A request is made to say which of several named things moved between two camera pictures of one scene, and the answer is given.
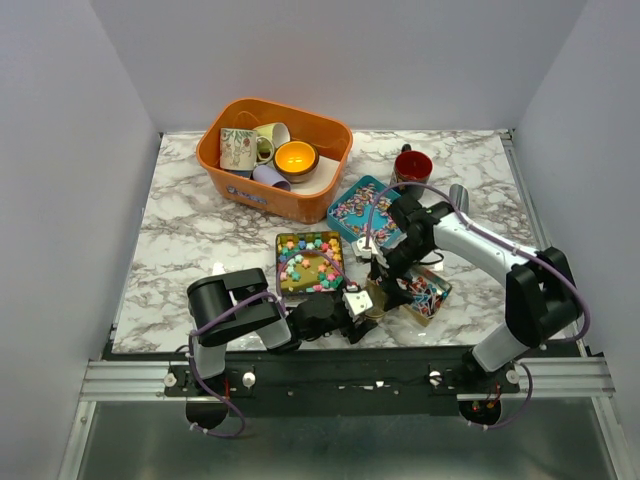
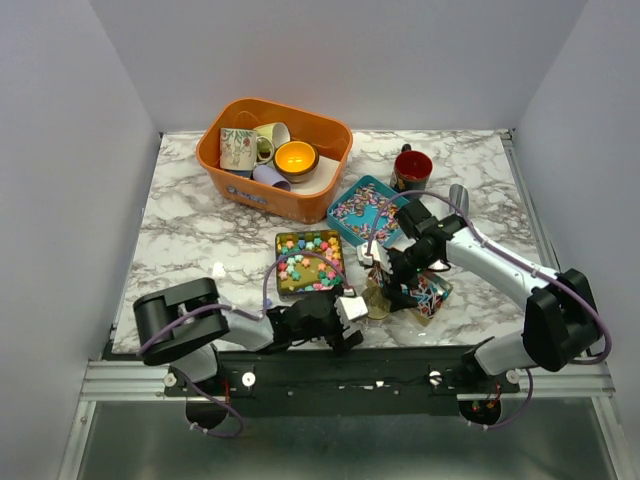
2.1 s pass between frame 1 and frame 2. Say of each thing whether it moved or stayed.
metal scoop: stayed
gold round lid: stayed
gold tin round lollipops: stayed
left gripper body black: moved
